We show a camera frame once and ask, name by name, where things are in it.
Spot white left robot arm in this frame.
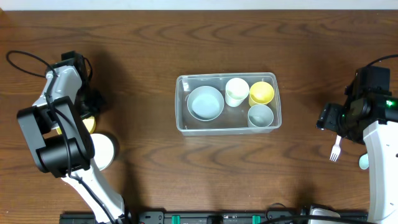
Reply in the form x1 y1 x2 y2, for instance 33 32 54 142
17 51 129 223

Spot white plastic cup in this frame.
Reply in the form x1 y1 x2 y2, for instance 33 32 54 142
225 78 249 107

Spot yellow plastic bowl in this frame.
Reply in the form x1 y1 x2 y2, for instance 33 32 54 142
55 115 97 135

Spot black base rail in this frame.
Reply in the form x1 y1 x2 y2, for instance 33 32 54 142
58 203 369 224

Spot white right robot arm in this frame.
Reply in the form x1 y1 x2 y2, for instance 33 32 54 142
316 65 397 223

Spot clear plastic storage container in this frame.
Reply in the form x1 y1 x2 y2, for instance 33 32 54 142
175 72 282 136

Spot white plastic fork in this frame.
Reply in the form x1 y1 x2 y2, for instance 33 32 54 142
330 135 341 162

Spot grey plastic cup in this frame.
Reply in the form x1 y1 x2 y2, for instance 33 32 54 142
248 105 274 128

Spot white plastic bowl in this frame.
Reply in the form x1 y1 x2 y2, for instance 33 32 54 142
90 133 115 171

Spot light blue plastic spoon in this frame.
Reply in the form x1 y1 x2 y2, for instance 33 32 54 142
358 154 369 170

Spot yellow plastic cup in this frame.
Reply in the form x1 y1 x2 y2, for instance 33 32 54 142
249 82 275 106

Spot grey plastic bowl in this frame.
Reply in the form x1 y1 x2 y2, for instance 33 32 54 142
187 86 224 121

